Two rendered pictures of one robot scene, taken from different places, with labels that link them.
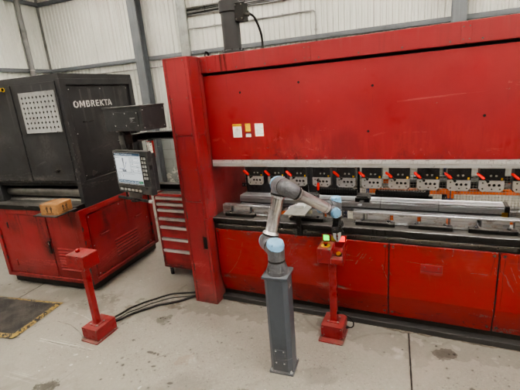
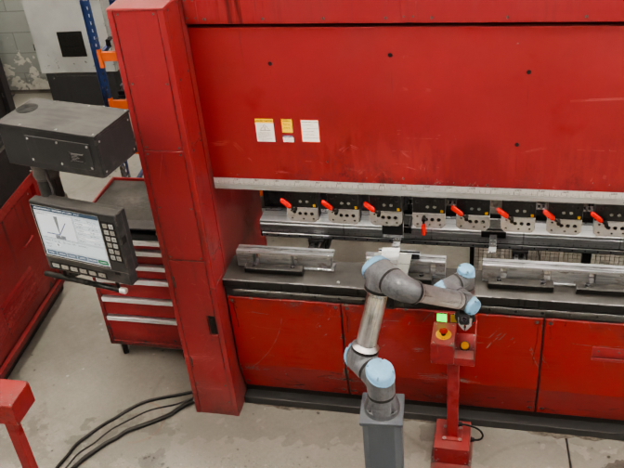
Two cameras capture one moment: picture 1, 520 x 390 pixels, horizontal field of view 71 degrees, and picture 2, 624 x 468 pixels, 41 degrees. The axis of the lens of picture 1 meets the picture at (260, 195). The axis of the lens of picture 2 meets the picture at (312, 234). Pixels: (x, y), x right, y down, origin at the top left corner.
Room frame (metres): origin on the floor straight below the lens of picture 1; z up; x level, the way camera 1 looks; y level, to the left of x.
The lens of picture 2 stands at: (-0.13, 0.55, 3.33)
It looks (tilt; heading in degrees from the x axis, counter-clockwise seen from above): 34 degrees down; 350
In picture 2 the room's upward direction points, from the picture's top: 6 degrees counter-clockwise
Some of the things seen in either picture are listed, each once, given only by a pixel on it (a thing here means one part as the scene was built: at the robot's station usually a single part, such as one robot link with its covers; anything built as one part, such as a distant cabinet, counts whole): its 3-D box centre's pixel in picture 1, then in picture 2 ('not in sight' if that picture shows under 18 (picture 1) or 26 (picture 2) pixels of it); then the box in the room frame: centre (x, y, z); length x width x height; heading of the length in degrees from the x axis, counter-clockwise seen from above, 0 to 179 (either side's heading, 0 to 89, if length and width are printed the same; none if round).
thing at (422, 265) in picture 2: (309, 213); (405, 265); (3.03, -0.42, 0.92); 0.39 x 0.06 x 0.10; 65
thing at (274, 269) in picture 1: (277, 265); (382, 399); (2.28, -0.08, 0.82); 0.15 x 0.15 x 0.10
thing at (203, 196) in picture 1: (215, 180); (210, 197); (3.62, 0.44, 1.15); 0.85 x 0.25 x 2.30; 155
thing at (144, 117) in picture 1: (140, 156); (84, 203); (3.12, 0.99, 1.53); 0.51 x 0.25 x 0.85; 54
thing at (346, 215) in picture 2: (277, 175); (344, 204); (3.14, -0.17, 1.26); 0.15 x 0.09 x 0.17; 65
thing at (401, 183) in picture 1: (399, 177); (564, 214); (2.72, -1.07, 1.26); 0.15 x 0.09 x 0.17; 65
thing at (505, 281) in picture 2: (374, 223); (520, 284); (2.74, -0.90, 0.89); 0.30 x 0.05 x 0.03; 65
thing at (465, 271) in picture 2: (336, 203); (465, 277); (2.57, -0.55, 1.14); 0.09 x 0.08 x 0.11; 108
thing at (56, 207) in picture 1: (53, 206); not in sight; (3.50, 2.03, 1.04); 0.30 x 0.26 x 0.12; 69
